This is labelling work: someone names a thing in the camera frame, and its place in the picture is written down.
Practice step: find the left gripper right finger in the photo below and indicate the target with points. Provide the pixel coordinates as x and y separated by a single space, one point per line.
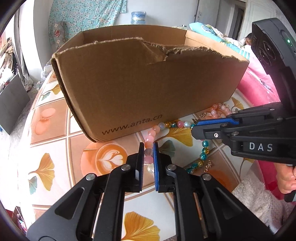
204 208

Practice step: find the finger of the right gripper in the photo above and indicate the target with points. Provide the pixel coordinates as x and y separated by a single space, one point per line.
211 129

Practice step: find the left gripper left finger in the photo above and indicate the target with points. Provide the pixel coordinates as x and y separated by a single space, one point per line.
93 208

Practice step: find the gold earring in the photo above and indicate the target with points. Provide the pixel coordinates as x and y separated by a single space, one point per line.
208 166

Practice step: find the person's right hand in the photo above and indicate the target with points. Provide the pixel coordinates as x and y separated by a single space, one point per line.
285 176

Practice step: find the pink floral blanket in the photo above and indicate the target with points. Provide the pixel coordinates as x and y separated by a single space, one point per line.
259 89

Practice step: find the patterned tablecloth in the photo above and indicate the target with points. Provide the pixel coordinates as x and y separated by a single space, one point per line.
57 155

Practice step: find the light blue folded bedding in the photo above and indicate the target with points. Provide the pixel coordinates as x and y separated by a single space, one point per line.
214 34

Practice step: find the brown cardboard box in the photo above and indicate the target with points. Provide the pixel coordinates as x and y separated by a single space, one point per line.
124 79

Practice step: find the blue water jug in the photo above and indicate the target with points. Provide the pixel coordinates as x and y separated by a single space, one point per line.
138 17

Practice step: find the dark grey cabinet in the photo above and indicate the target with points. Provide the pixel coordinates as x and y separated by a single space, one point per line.
13 100

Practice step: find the teal floral hanging cloth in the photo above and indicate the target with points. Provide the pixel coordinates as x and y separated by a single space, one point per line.
80 16

